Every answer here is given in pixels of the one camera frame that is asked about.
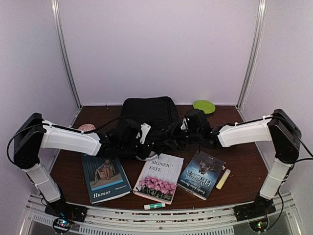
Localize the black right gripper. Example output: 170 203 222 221
157 123 201 151

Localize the black student backpack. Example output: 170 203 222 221
114 96 186 161

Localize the pink roses Designer Fate book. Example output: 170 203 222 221
133 154 184 205

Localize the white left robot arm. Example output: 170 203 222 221
10 113 157 217

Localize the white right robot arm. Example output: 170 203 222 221
167 109 301 216

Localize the green plate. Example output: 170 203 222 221
193 100 216 114

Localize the blue Humor book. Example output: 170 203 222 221
82 154 132 204

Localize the dark Wuthering Heights book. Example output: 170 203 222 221
177 151 225 201

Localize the yellow highlighter marker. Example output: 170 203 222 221
216 169 231 189

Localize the green white glue stick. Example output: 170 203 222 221
144 202 166 210

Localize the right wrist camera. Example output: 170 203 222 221
180 118 188 130

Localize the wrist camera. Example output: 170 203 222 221
180 118 188 130
136 123 151 144

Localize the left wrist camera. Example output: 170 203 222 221
136 123 151 144

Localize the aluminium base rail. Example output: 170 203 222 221
18 193 303 235

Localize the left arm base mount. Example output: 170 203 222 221
45 203 88 222

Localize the right aluminium frame post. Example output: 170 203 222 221
237 0 268 112

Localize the aluminium frame post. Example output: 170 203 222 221
237 0 268 112
51 0 82 109

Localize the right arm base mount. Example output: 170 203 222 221
233 202 276 221

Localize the left aluminium frame post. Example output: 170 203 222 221
51 0 82 109

